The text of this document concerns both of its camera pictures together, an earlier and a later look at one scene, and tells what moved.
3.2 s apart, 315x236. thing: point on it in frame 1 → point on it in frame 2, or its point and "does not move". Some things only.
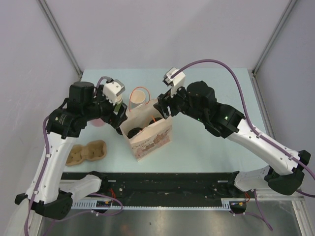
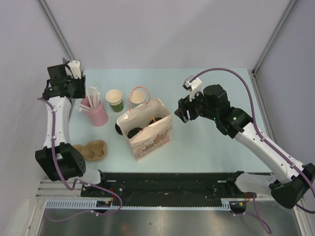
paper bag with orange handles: (147, 130) does not move
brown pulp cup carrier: (77, 154) does not move
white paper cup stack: (138, 98) does not move
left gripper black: (115, 120) → (81, 93)
